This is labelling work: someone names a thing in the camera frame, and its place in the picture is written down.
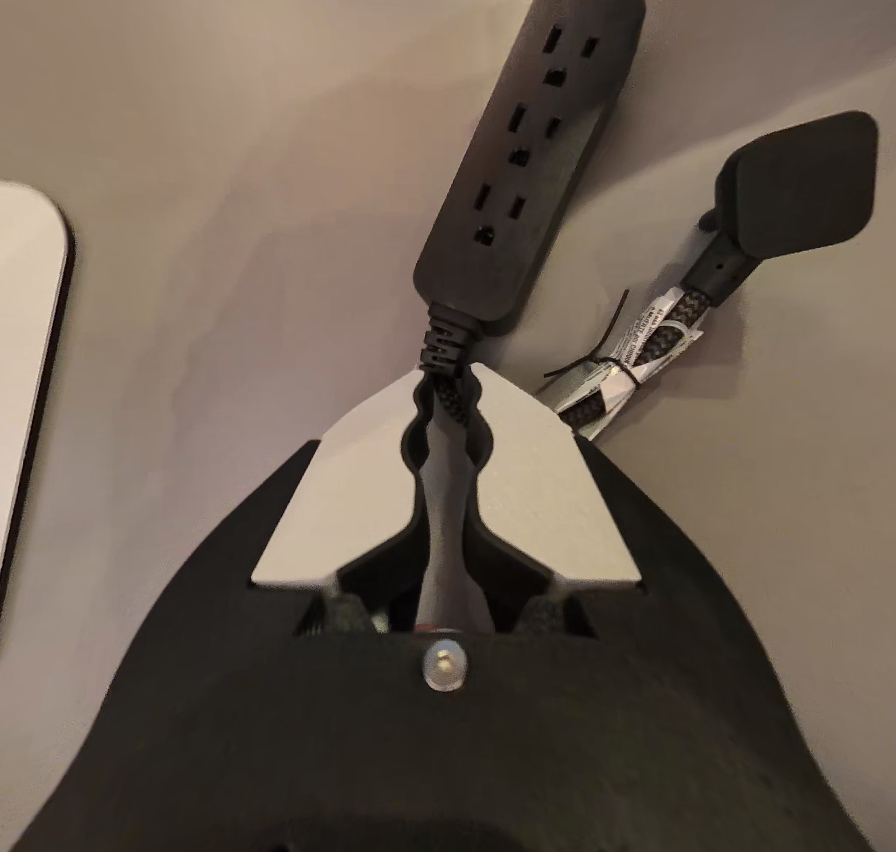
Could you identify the black flat plug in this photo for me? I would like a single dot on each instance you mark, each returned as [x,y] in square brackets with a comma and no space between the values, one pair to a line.
[798,187]

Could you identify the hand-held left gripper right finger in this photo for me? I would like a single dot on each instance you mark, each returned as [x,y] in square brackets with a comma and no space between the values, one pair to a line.
[546,509]

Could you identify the black power strip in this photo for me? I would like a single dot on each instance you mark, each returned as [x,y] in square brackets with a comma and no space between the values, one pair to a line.
[458,285]

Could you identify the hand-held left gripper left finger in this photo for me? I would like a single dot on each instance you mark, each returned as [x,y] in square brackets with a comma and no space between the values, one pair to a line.
[350,509]

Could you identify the white stand with wooden board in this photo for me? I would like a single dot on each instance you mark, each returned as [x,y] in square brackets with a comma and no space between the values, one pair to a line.
[28,320]

